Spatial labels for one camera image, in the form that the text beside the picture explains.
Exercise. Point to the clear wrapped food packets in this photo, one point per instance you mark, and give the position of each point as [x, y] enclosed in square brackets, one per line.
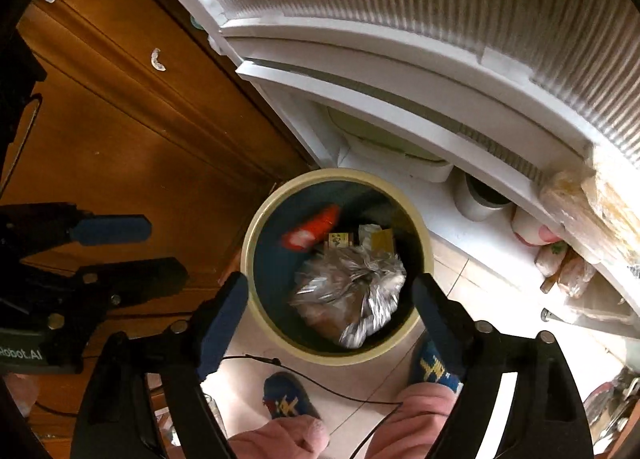
[565, 264]

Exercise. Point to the blue slipper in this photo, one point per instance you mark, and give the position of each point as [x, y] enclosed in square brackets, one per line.
[432, 369]
[290, 396]

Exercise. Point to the left blue slipper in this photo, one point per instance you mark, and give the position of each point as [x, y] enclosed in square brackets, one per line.
[290, 396]

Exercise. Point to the brown wooden cabinet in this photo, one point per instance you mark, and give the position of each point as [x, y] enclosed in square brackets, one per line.
[150, 139]

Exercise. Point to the pink white cup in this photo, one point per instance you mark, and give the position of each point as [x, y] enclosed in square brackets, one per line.
[532, 229]

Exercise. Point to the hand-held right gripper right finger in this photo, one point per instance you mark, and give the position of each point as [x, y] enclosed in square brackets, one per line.
[440, 321]

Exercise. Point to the orange white paper wrapper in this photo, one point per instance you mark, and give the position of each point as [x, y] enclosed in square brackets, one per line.
[377, 238]

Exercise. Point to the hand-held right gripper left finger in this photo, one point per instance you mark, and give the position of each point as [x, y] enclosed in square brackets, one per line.
[222, 326]

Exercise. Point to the person's pink trouser leg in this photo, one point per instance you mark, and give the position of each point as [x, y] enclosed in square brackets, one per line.
[410, 424]
[280, 439]

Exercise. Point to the clear plastic bag of bread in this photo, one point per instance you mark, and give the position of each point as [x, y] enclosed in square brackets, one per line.
[585, 209]

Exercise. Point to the red white printed carton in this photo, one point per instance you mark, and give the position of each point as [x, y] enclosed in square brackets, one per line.
[312, 231]

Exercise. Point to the white refrigerator door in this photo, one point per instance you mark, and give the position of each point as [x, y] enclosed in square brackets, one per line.
[400, 14]

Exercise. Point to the grey white cup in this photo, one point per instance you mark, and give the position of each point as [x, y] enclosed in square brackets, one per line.
[477, 201]

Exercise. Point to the round beige bin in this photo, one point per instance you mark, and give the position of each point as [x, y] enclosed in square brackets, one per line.
[260, 239]

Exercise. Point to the pale green lidded container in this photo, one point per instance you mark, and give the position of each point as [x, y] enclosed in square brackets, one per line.
[380, 139]

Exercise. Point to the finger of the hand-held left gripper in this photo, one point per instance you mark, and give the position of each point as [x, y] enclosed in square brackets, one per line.
[110, 230]
[140, 279]

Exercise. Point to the small yellow printed box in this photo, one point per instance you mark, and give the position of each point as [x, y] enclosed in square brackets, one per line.
[341, 239]

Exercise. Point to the right blue slipper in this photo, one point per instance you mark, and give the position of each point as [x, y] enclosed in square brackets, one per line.
[432, 369]

